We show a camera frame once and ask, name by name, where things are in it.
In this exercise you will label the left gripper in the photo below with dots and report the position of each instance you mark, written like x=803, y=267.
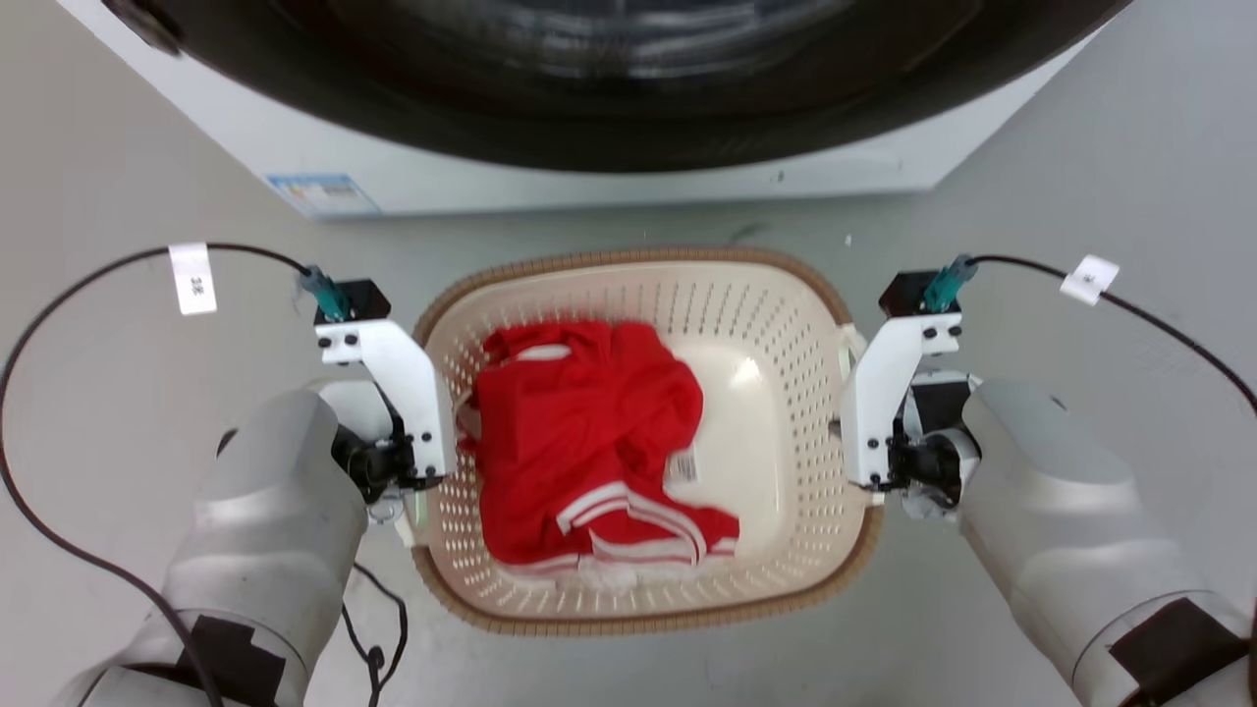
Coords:
x=378, y=462

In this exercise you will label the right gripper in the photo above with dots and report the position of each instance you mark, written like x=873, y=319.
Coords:
x=928, y=457

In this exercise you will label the beige perforated plastic laundry basket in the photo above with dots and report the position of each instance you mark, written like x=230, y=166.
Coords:
x=786, y=412

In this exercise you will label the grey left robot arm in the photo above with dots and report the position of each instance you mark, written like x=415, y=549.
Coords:
x=265, y=550

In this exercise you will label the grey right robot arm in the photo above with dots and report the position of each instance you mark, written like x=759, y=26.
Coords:
x=1061, y=511

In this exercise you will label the red garment with white stripes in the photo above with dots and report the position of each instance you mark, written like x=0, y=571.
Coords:
x=579, y=432

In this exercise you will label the white garment care tag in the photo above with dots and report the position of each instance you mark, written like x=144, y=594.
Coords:
x=683, y=465

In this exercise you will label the blue white energy label sticker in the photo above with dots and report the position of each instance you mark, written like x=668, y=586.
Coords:
x=324, y=193

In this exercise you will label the white washing machine body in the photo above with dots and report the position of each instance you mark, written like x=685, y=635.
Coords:
x=609, y=187

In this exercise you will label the dark round washing machine door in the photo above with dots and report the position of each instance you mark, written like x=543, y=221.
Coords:
x=609, y=88

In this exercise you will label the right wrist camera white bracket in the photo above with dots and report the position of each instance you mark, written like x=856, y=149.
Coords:
x=889, y=393

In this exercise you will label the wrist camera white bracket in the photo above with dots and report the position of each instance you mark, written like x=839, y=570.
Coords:
x=889, y=393
x=398, y=383

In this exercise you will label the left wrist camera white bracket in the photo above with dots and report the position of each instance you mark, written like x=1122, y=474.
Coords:
x=398, y=383

